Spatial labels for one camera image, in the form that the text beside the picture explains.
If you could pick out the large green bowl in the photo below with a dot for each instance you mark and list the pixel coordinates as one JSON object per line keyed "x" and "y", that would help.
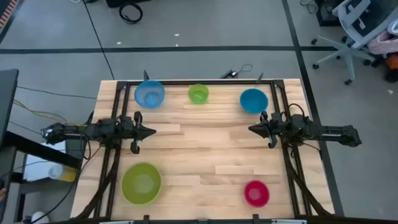
{"x": 141, "y": 183}

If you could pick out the red bowl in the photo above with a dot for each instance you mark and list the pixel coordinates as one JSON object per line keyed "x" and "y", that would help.
{"x": 256, "y": 193}

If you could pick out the white round object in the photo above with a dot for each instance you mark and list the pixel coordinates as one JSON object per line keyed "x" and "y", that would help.
{"x": 39, "y": 217}

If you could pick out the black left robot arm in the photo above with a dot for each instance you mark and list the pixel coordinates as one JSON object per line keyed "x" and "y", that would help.
{"x": 99, "y": 130}

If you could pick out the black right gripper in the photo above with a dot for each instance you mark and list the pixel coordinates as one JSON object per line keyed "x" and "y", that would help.
{"x": 271, "y": 133}

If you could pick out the large translucent blue bowl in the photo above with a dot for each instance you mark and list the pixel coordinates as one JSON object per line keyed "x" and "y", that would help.
{"x": 149, "y": 94}

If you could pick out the black aluminium table frame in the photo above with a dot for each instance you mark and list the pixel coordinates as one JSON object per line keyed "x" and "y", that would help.
{"x": 202, "y": 82}

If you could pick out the grey office chair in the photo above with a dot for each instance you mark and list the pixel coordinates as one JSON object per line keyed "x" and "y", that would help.
{"x": 351, "y": 31}

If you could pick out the black power adapter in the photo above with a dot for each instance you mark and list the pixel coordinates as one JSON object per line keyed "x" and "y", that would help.
{"x": 229, "y": 74}

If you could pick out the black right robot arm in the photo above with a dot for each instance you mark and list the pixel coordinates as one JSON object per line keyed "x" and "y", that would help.
{"x": 323, "y": 132}

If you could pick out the small green bowl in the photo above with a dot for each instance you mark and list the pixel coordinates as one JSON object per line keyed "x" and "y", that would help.
{"x": 198, "y": 93}

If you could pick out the white paper sheet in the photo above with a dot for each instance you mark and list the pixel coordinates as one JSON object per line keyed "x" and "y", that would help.
{"x": 38, "y": 169}

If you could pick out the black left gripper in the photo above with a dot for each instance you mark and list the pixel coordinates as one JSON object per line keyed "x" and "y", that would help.
{"x": 138, "y": 132}

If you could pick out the black desk bar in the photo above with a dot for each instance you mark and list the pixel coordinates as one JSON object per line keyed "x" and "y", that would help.
{"x": 40, "y": 149}

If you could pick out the person's hand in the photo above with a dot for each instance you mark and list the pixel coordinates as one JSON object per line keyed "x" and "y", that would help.
{"x": 2, "y": 194}

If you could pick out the pink bag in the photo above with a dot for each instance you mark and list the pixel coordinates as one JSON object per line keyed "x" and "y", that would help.
{"x": 384, "y": 43}

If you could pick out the orange object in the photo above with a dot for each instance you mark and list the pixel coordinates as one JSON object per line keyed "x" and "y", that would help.
{"x": 392, "y": 61}

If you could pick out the medium teal blue bowl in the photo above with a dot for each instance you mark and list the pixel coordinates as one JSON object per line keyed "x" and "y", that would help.
{"x": 253, "y": 100}

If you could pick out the bottle with yellow liquid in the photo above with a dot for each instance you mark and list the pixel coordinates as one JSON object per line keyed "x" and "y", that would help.
{"x": 62, "y": 173}

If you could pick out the black box on floor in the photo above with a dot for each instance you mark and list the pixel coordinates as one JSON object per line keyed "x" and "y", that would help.
{"x": 326, "y": 14}

